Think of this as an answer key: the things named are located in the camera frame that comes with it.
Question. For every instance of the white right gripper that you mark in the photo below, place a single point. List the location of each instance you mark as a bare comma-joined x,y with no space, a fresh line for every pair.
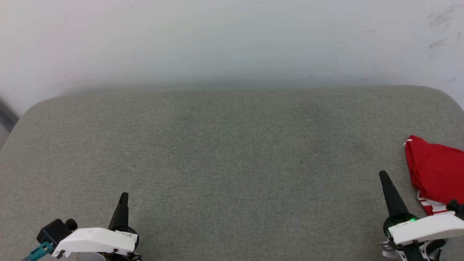
424,227

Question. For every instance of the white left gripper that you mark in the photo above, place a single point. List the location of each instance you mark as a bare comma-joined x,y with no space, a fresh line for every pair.
96,241

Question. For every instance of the red basketball jersey number 23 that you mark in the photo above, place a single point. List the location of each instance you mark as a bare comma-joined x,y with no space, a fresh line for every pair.
436,174

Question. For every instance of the dark baseboard strip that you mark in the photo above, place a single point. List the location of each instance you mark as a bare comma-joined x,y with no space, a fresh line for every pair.
6,115

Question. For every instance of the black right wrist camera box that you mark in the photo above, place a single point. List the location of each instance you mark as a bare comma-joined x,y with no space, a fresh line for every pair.
457,208

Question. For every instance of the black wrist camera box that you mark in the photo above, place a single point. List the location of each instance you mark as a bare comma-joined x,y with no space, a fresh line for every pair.
457,208
54,231

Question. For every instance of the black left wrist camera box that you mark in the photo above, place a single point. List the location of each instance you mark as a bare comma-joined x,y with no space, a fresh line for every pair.
54,231

